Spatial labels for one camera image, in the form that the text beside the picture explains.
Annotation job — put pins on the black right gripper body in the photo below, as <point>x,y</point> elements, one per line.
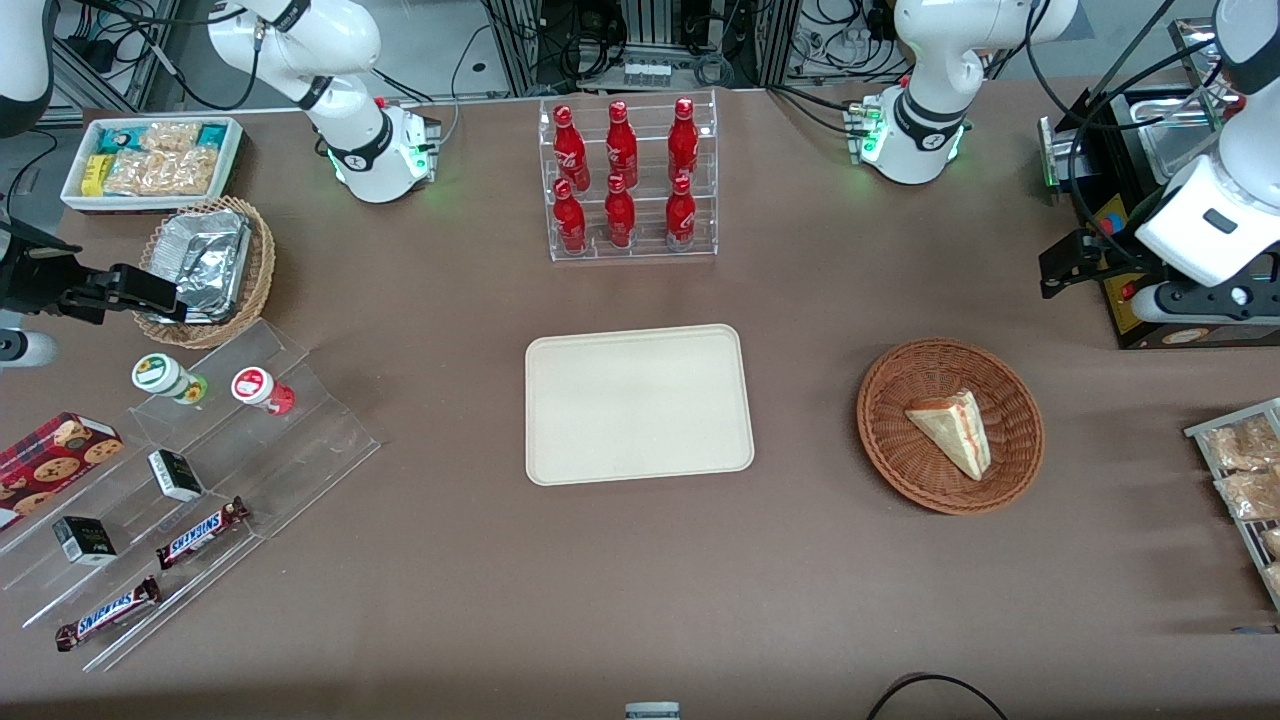
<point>30,280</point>

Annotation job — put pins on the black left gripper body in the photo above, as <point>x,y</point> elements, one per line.
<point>1108,255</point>

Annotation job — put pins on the triangular sandwich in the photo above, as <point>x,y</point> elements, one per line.
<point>955,430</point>

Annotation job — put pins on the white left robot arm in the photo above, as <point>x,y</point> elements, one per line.
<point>925,120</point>

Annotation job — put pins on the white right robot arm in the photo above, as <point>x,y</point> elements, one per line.
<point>350,150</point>

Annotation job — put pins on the tan oval wicker basket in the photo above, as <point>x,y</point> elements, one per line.
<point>262,260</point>

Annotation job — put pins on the tray of packaged snacks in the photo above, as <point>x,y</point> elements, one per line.
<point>1200,432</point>

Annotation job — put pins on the brown round wicker basket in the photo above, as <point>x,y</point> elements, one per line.
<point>900,440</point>

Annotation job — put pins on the cream rectangular tray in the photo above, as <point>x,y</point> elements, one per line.
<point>640,405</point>

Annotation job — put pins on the silver foil container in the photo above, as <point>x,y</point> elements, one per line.
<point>205,255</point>

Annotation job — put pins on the black food warmer machine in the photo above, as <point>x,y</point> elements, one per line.
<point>1130,330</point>

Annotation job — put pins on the green lidded cup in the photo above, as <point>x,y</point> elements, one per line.
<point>160,374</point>

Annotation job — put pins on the large clear cracker bag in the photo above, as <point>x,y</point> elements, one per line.
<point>165,172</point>

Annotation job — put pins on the yellow snack packet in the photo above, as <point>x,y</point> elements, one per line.
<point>95,175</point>

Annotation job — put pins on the red lidded cup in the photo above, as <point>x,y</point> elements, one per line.
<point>255,387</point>

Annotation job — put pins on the white rectangular snack bin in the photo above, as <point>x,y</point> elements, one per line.
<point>230,160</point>

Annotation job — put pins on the small clear cracker bag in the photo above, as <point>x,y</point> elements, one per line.
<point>170,136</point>

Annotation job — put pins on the teal snack packet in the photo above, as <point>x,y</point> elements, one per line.
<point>117,138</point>
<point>211,135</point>

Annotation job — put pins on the red plaid cookie box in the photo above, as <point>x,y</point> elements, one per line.
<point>50,465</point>

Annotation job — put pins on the small black box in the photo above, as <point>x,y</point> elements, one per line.
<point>84,541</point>
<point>176,476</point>

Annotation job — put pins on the clear acrylic step shelf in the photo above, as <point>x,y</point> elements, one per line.
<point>300,440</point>

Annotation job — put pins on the clear bag of pastries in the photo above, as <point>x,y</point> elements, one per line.
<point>1272,543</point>
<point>1250,495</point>
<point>1240,445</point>

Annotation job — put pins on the Snickers chocolate bar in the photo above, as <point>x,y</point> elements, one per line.
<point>108,613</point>
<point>200,533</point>

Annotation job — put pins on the red cola bottle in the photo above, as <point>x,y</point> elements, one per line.
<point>570,220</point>
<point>620,215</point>
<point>683,140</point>
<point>680,215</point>
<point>621,145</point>
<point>570,145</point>

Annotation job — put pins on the clear acrylic bottle rack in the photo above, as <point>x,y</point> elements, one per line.
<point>645,215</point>

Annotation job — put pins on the white power strip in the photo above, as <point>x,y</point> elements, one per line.
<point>647,74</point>

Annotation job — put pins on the small grey white device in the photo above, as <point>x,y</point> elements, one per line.
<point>652,712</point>

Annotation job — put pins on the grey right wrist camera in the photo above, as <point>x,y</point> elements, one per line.
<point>25,349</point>

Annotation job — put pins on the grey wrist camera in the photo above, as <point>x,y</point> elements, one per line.
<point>1190,303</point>
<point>25,349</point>

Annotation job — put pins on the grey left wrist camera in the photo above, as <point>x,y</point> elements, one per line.
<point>1190,303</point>

